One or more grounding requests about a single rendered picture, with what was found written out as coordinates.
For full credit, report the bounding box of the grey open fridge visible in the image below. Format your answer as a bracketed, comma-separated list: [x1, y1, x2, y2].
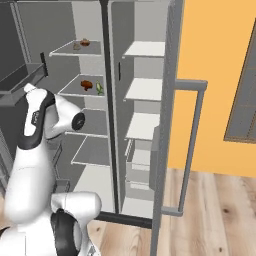
[14, 0, 176, 230]

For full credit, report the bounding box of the grey fridge door handle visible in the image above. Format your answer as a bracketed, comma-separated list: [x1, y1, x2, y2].
[161, 79, 208, 218]

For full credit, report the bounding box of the green-yellow fish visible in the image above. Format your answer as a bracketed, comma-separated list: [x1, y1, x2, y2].
[95, 80, 105, 96]

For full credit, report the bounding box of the grey fridge door with bins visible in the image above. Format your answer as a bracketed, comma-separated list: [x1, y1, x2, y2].
[0, 0, 73, 201]

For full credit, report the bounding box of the grey fridge door with handle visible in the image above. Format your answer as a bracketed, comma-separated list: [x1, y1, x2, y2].
[149, 0, 208, 256]

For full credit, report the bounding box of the white fridge drawer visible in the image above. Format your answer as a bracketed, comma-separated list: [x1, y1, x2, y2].
[124, 138, 156, 173]

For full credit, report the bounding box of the dark red-brown mushroom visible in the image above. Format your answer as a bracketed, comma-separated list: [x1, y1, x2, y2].
[80, 79, 94, 92]

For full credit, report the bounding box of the white fridge shelf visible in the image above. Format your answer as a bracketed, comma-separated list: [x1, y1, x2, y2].
[70, 135, 112, 168]
[123, 77, 164, 103]
[48, 39, 103, 57]
[64, 107, 110, 139]
[121, 40, 166, 59]
[124, 111, 161, 142]
[57, 73, 107, 99]

